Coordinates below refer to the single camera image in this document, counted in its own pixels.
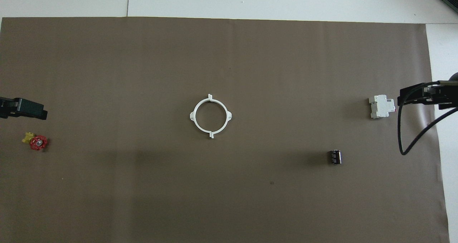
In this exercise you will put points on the white circuit breaker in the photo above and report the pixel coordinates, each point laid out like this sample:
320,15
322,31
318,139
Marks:
381,107

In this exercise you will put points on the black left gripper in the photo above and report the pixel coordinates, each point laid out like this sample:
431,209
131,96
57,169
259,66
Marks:
8,107

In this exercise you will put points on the black cylindrical capacitor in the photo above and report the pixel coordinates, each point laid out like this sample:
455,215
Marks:
335,157

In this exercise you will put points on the red handwheel brass valve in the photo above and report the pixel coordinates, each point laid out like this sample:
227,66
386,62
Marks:
38,142

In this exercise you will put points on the white half pipe clamp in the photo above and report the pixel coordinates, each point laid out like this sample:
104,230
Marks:
227,116
194,110

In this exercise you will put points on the brown paper mat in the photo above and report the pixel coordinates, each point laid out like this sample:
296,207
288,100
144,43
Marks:
143,57

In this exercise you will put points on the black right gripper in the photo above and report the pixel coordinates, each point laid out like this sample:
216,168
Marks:
447,98

